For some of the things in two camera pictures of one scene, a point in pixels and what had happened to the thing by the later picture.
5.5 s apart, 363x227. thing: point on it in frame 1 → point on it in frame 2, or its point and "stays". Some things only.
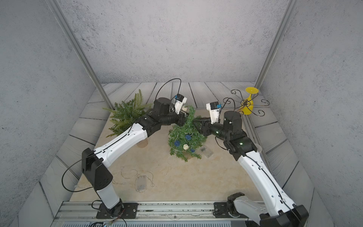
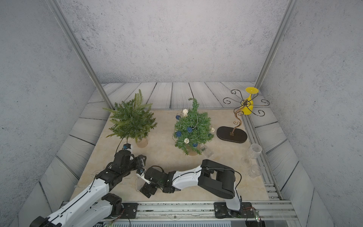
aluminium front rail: [150, 213] stays
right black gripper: [205, 124] → [145, 187]
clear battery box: [141, 183] stays
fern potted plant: [125, 115] stays
